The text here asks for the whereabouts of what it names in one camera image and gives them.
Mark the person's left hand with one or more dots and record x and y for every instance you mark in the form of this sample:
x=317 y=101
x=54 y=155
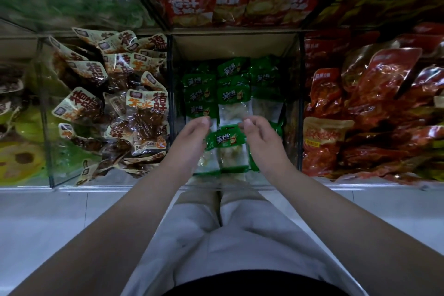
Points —
x=189 y=146

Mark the person's right hand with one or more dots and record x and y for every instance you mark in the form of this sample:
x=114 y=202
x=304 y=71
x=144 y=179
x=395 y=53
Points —
x=267 y=146

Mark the pile of green bamboo packets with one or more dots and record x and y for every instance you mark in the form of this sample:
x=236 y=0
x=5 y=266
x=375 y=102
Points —
x=232 y=91

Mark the pile of brown snack packets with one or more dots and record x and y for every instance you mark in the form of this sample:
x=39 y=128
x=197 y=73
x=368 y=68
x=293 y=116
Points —
x=118 y=112

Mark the pile of glossy red snacks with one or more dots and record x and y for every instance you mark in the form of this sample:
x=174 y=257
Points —
x=374 y=105

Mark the pile of jelly cups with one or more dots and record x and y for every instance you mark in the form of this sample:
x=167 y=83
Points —
x=21 y=146

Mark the person's left forearm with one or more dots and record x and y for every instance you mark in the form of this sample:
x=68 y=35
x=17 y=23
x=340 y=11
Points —
x=111 y=237

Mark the person's right forearm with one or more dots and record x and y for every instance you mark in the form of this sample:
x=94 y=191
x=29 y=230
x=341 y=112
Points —
x=354 y=237

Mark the light grey shorts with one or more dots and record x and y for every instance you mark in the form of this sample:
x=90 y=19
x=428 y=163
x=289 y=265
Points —
x=236 y=237

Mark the black shirt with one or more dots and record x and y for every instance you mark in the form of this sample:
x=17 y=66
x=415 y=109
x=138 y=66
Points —
x=257 y=285

